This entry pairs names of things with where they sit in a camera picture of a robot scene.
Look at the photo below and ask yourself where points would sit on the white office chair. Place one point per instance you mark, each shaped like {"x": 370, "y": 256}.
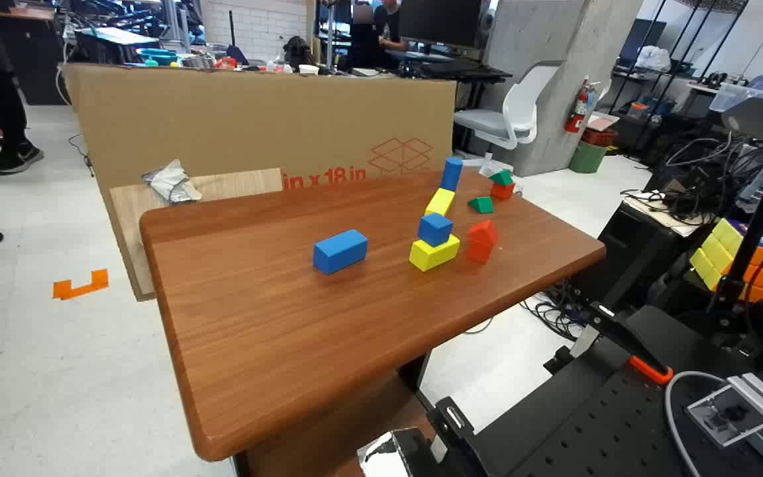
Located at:
{"x": 518, "y": 109}

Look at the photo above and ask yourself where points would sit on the wooden table pedestal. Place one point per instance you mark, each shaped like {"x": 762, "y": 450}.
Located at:
{"x": 329, "y": 433}

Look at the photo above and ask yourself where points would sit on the seated person in black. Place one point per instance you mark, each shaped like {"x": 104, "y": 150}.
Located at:
{"x": 367, "y": 42}

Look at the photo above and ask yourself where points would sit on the yellow sticky notes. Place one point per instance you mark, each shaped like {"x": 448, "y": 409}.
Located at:
{"x": 717, "y": 256}

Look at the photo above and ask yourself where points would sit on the short yellow block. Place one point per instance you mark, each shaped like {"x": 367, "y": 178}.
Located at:
{"x": 435, "y": 256}

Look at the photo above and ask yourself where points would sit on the green wedge block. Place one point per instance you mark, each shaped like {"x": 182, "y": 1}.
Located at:
{"x": 480, "y": 205}

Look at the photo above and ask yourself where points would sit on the green sloped block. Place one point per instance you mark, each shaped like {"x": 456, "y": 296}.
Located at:
{"x": 502, "y": 178}

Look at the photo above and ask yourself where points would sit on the black camera stand pole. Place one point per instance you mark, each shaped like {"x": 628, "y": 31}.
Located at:
{"x": 747, "y": 241}

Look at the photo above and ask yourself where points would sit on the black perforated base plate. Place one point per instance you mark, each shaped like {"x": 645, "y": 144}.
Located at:
{"x": 603, "y": 433}

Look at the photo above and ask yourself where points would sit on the red fire extinguisher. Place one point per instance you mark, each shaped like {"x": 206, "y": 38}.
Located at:
{"x": 578, "y": 108}

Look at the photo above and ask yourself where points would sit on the orange-red house-shaped block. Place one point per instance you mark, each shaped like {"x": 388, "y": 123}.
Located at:
{"x": 480, "y": 242}

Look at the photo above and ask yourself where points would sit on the green bin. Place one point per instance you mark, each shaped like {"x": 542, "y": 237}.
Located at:
{"x": 586, "y": 157}

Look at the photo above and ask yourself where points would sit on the long blue block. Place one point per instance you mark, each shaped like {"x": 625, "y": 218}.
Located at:
{"x": 339, "y": 253}

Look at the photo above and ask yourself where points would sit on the dark monitor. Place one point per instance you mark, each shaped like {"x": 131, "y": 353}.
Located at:
{"x": 439, "y": 19}

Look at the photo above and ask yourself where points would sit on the tall blue block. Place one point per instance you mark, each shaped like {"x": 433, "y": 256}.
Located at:
{"x": 451, "y": 173}

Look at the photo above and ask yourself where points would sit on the crumpled clear plastic bag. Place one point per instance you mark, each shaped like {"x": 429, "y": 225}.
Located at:
{"x": 174, "y": 181}

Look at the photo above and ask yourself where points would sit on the small blue cube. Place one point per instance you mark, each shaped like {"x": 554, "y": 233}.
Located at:
{"x": 435, "y": 230}

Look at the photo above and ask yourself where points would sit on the red cube block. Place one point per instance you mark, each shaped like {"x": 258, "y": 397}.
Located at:
{"x": 502, "y": 193}

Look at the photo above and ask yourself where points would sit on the cardboard box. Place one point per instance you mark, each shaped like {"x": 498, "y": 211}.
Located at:
{"x": 258, "y": 123}

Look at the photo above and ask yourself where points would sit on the clear mounting bracket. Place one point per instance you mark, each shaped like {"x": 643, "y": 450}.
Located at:
{"x": 729, "y": 414}

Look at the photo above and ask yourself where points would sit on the long yellow block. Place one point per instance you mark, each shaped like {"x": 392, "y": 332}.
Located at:
{"x": 441, "y": 203}

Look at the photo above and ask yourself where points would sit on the light wooden board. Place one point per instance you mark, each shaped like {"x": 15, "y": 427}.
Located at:
{"x": 134, "y": 230}

